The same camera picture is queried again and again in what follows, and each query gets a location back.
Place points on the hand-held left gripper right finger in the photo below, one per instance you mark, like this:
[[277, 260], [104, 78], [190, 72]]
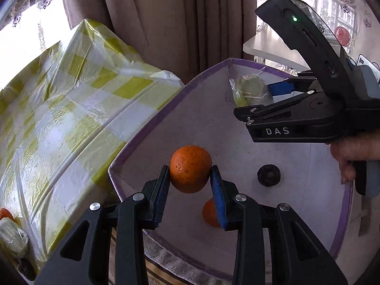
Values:
[[219, 204]]

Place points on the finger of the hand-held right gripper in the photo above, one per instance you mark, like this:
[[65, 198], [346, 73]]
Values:
[[285, 108], [282, 88]]

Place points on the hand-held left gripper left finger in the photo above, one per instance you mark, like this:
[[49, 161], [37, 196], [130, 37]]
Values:
[[159, 202]]

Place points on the plastic-wrapped green fruit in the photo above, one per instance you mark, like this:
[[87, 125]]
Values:
[[13, 237], [249, 90]]

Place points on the orange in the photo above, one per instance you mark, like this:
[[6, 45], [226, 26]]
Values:
[[4, 213], [191, 169], [210, 215]]

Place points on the white box with purple rim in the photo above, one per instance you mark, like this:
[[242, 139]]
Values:
[[184, 118]]

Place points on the person's right hand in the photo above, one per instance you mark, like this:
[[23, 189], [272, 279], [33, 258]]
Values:
[[350, 151]]

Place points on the red round ornament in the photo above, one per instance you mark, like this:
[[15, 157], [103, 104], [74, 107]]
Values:
[[343, 35]]

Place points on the white side table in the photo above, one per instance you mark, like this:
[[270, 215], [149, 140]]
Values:
[[273, 50]]

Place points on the dark round fruit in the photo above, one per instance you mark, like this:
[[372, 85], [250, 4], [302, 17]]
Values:
[[25, 268], [268, 175]]

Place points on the sheer lace curtain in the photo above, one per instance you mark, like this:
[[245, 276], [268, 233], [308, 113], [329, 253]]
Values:
[[26, 9], [332, 0]]

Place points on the striped rug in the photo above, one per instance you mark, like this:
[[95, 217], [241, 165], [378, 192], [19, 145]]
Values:
[[166, 268]]

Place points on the yellow checkered plastic tablecloth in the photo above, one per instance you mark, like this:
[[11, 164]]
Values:
[[74, 109]]

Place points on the brown curtain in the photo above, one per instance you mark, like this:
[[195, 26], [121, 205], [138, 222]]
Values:
[[166, 20]]

